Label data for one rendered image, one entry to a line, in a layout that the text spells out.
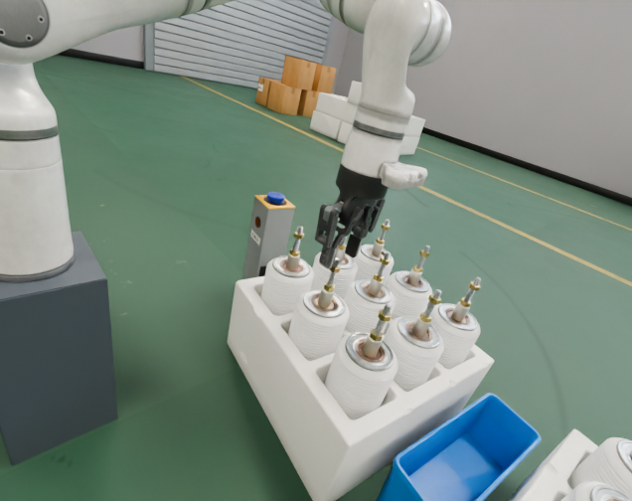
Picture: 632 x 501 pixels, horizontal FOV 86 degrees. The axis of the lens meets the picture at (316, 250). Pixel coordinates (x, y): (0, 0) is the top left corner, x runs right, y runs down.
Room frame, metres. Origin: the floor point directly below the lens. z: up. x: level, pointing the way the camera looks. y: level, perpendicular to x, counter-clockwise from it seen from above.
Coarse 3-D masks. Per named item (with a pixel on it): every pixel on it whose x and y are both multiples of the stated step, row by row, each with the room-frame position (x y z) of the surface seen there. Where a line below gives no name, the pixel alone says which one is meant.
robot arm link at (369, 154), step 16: (352, 128) 0.48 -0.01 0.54; (352, 144) 0.46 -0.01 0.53; (368, 144) 0.45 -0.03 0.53; (384, 144) 0.45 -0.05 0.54; (400, 144) 0.47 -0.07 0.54; (352, 160) 0.46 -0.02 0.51; (368, 160) 0.45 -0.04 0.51; (384, 160) 0.45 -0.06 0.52; (384, 176) 0.42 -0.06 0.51; (400, 176) 0.41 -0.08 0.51; (416, 176) 0.45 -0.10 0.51
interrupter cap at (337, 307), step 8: (304, 296) 0.48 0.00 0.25; (312, 296) 0.49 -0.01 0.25; (336, 296) 0.51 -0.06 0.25; (304, 304) 0.47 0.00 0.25; (312, 304) 0.47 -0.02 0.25; (336, 304) 0.49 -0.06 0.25; (344, 304) 0.49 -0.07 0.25; (312, 312) 0.45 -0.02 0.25; (320, 312) 0.46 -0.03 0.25; (328, 312) 0.46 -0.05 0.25; (336, 312) 0.47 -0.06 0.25
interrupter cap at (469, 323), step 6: (444, 306) 0.57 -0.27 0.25; (450, 306) 0.58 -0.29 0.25; (438, 312) 0.55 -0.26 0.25; (444, 312) 0.55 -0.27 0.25; (450, 312) 0.56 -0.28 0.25; (468, 312) 0.57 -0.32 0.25; (444, 318) 0.53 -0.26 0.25; (450, 318) 0.54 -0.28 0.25; (468, 318) 0.56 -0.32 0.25; (474, 318) 0.56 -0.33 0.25; (450, 324) 0.52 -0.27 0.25; (456, 324) 0.52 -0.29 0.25; (462, 324) 0.53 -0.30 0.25; (468, 324) 0.53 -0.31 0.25; (474, 324) 0.54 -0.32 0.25; (468, 330) 0.52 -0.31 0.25
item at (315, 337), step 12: (300, 300) 0.48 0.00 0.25; (300, 312) 0.45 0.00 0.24; (348, 312) 0.48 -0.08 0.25; (300, 324) 0.45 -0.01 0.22; (312, 324) 0.44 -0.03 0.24; (324, 324) 0.44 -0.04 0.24; (336, 324) 0.45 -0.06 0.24; (300, 336) 0.44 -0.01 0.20; (312, 336) 0.44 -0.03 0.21; (324, 336) 0.44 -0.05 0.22; (336, 336) 0.45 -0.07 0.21; (300, 348) 0.44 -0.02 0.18; (312, 348) 0.44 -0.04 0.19; (324, 348) 0.44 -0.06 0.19; (336, 348) 0.46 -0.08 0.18; (312, 360) 0.44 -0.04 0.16
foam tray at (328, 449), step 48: (240, 288) 0.56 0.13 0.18; (240, 336) 0.54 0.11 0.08; (288, 336) 0.46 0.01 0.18; (384, 336) 0.53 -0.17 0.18; (288, 384) 0.40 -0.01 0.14; (432, 384) 0.44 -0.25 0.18; (288, 432) 0.37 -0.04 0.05; (336, 432) 0.31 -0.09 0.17; (384, 432) 0.34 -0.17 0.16; (336, 480) 0.29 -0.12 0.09
